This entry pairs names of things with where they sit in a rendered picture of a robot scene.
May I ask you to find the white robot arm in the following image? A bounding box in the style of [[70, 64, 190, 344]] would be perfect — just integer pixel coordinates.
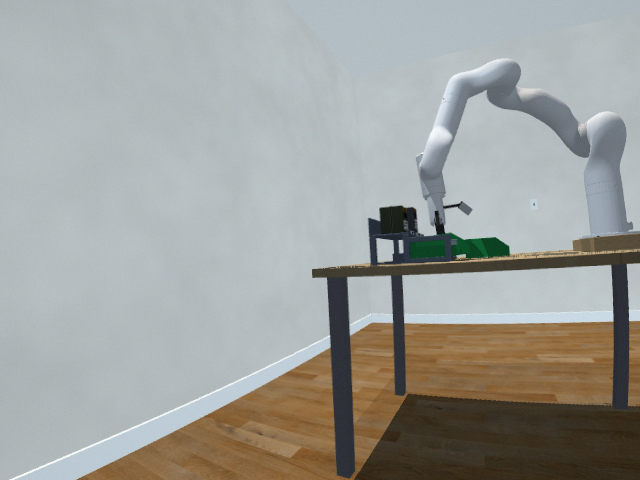
[[416, 59, 640, 239]]

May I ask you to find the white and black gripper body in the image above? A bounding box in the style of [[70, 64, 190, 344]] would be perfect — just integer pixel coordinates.
[[424, 194, 446, 227]]

